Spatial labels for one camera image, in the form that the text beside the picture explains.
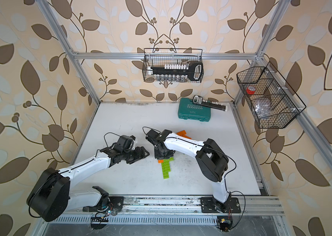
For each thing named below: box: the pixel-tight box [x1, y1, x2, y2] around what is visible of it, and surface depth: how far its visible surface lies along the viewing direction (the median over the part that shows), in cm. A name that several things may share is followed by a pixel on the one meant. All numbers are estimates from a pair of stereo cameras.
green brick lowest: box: [162, 171, 170, 180], surface depth 86 cm
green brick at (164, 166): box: [161, 161, 168, 173], surface depth 88 cm
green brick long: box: [165, 162, 171, 173], surface depth 88 cm
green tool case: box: [177, 97, 212, 122], surface depth 113 cm
